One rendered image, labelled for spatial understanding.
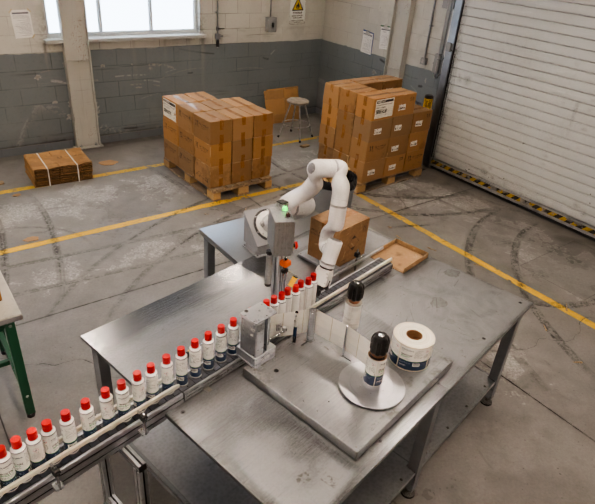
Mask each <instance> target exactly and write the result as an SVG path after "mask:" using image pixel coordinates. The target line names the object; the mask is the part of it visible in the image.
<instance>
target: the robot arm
mask: <svg viewBox="0 0 595 504"><path fill-rule="evenodd" d="M347 172H348V165H347V164H346V162H344V161H343V160H340V159H315V160H312V161H311V162H310V163H309V164H308V166H307V173H308V178H307V179H306V180H305V182H304V183H303V184H302V185H301V186H299V187H298V188H296V189H294V190H292V191H290V192H288V193H287V194H285V195H284V196H282V197H281V198H280V200H281V199H284V200H286V201H288V202H289V205H288V208H289V210H290V212H291V214H292V216H293V218H294V220H297V219H301V218H304V217H306V216H308V215H310V214H311V213H312V212H313V211H314V209H315V201H314V199H313V197H314V196H316V195H317V194H318V192H319V191H320V190H321V189H322V187H323V180H322V178H333V179H332V182H331V186H332V196H331V203H330V210H329V217H328V223H327V224H326V225H325V226H324V227H323V228H322V230H321V233H320V238H319V250H320V251H321V252H322V253H323V254H322V258H321V260H320V261H319V262H320V265H318V267H317V268H316V270H315V272H314V273H316V274H317V277H316V279H317V280H318V283H317V292H316V297H318V296H320V294H321V291H322V290H328V287H329V286H330V284H331V281H332V277H333V269H334V267H335V264H336V262H337V259H338V256H339V253H340V250H341V247H342V244H343V243H342V241H340V240H338V239H335V238H333V236H334V233H335V232H339V231H341V230H342V229H343V227H344V223H345V217H346V211H347V205H348V199H349V192H350V184H349V181H348V179H347V177H346V175H347ZM268 213H269V211H263V212H261V213H260V214H259V215H258V216H257V219H256V226H257V229H258V231H259V232H260V234H261V235H263V236H264V237H266V238H267V231H268Z"/></svg>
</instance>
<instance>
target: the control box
mask: <svg viewBox="0 0 595 504"><path fill-rule="evenodd" d="M287 209H288V211H287V212H289V213H290V216H291V217H290V218H285V215H286V213H287V212H284V211H282V208H280V207H269V213H268V231H267V241H268V244H269V247H270V249H271V252H272V255H273V257H277V256H291V255H292V254H293V248H294V245H293V244H294V232H295V221H294V218H293V216H292V214H291V212H290V210H289V208H288V207H287Z"/></svg>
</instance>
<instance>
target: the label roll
mask: <svg viewBox="0 0 595 504"><path fill-rule="evenodd" d="M434 343H435V335H434V333H433V332H432V331H431V330H430V329H429V328H427V327H426V326H424V325H422V324H419V323H414V322H403V323H400V324H398V325H397V326H396V327H395V328H394V331H393V336H392V341H391V345H390V350H389V358H390V360H391V362H392V363H393V364H394V365H395V366H397V367H398V368H400V369H402V370H405V371H409V372H419V371H422V370H424V369H426V368H427V367H428V365H429V362H430V358H431V355H432V351H433V347H434Z"/></svg>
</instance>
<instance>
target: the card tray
mask: <svg viewBox="0 0 595 504"><path fill-rule="evenodd" d="M383 247H384V249H383V250H381V251H379V252H377V253H376V254H374V255H372V256H371V257H370V258H372V259H374V260H375V259H376V258H378V257H380V258H383V259H385V260H387V259H389V258H392V261H390V262H391V263H392V264H393V266H392V268H393V269H395V270H397V271H399V272H401V273H403V274H404V273H405V272H407V271H408V270H410V269H411V268H413V267H414V266H416V265H417V264H419V263H420V262H422V261H423V260H425V259H426V258H428V254H429V253H428V252H426V251H424V250H422V249H419V248H417V247H415V246H413V245H410V244H408V243H406V242H404V241H401V240H399V239H397V238H396V239H394V240H392V241H390V242H389V243H387V244H385V245H383Z"/></svg>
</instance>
